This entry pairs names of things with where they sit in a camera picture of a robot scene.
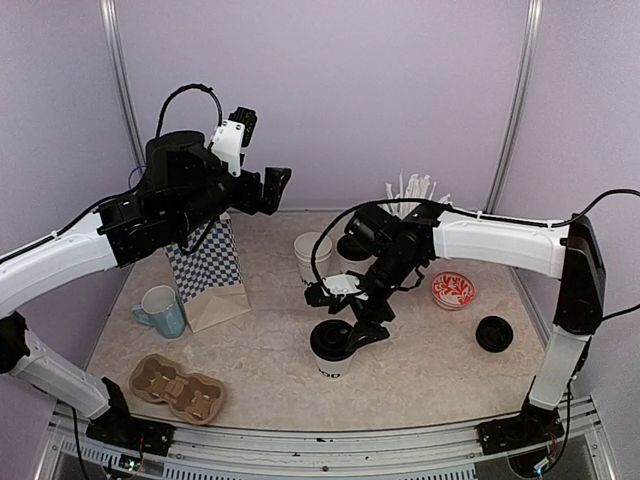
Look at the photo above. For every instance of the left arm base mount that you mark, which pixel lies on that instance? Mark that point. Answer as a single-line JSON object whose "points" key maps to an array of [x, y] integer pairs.
{"points": [[133, 433]]}

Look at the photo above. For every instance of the red floral bowl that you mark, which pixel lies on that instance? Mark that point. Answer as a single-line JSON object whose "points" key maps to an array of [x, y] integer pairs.
{"points": [[452, 291]]}

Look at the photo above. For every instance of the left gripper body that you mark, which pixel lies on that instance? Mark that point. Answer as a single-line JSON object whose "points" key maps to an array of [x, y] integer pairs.
{"points": [[248, 200]]}

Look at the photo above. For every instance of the left aluminium corner post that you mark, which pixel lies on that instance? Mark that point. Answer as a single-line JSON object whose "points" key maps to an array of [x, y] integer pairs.
{"points": [[118, 63]]}

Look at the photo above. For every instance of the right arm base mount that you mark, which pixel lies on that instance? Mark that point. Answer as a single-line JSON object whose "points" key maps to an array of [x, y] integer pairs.
{"points": [[498, 436]]}

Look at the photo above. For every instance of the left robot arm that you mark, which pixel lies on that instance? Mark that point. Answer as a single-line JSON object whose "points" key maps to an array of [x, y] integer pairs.
{"points": [[188, 182]]}

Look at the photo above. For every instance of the blue checkered paper bag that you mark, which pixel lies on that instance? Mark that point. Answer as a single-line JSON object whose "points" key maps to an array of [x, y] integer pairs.
{"points": [[208, 281]]}

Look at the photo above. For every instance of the bundle of wrapped white straws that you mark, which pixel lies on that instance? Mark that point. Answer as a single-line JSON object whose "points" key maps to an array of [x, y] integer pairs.
{"points": [[416, 186]]}

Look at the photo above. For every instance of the white paper coffee cup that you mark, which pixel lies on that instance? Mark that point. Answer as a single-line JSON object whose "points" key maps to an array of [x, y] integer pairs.
{"points": [[357, 261], [333, 364]]}

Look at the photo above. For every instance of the right aluminium corner post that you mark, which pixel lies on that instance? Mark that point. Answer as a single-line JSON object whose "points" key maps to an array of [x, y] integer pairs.
{"points": [[518, 103]]}

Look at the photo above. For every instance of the black coffee cup lid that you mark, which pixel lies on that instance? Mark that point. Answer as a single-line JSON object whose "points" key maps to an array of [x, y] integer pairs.
{"points": [[328, 340], [349, 249]]}

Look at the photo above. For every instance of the blue ceramic mug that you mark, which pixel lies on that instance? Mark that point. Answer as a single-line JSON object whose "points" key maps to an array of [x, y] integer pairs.
{"points": [[161, 309]]}

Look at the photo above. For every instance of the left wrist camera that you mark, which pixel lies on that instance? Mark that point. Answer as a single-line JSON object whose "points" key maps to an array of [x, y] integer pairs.
{"points": [[232, 136]]}

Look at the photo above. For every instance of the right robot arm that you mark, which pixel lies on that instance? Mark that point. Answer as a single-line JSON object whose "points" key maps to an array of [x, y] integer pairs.
{"points": [[563, 250]]}

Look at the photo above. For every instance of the aluminium corner post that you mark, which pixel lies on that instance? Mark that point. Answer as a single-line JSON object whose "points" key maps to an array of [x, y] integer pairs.
{"points": [[518, 103], [118, 63]]}

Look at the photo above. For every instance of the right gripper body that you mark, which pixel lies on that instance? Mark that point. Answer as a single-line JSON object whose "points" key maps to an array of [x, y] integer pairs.
{"points": [[364, 311]]}

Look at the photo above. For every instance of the brown cardboard cup carrier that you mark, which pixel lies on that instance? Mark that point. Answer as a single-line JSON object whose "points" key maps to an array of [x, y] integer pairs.
{"points": [[193, 398]]}

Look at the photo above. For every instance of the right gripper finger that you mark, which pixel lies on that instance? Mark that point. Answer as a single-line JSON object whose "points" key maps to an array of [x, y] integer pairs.
{"points": [[364, 333], [338, 304]]}

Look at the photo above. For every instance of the aluminium front frame rail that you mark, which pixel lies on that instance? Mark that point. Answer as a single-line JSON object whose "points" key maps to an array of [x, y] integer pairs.
{"points": [[445, 451]]}

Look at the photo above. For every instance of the stack of black lids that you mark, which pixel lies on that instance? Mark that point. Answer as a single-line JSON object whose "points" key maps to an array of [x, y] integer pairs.
{"points": [[494, 334]]}

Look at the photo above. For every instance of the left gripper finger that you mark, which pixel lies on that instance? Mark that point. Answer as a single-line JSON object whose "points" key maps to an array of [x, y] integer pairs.
{"points": [[269, 202], [276, 180]]}

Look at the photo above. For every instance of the stack of white paper cups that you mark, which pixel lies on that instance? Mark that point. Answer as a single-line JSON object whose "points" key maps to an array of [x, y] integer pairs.
{"points": [[309, 256]]}

